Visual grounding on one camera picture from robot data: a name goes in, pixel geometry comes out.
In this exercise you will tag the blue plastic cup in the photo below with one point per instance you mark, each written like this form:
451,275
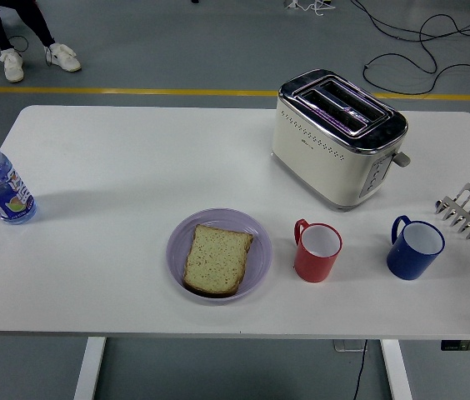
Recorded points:
406,266

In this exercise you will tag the slice of toast bread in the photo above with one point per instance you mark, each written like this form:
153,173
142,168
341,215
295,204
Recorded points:
216,260

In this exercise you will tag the red plastic cup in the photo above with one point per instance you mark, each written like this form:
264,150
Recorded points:
314,266

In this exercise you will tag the purple round plate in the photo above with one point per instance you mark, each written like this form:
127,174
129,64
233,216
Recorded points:
174,254

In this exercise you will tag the cream and chrome toaster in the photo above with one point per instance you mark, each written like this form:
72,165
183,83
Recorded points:
322,166

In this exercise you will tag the grey box under table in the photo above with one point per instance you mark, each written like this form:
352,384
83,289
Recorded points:
345,346

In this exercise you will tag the white table leg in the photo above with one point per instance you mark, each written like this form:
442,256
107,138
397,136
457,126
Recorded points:
395,371
91,366

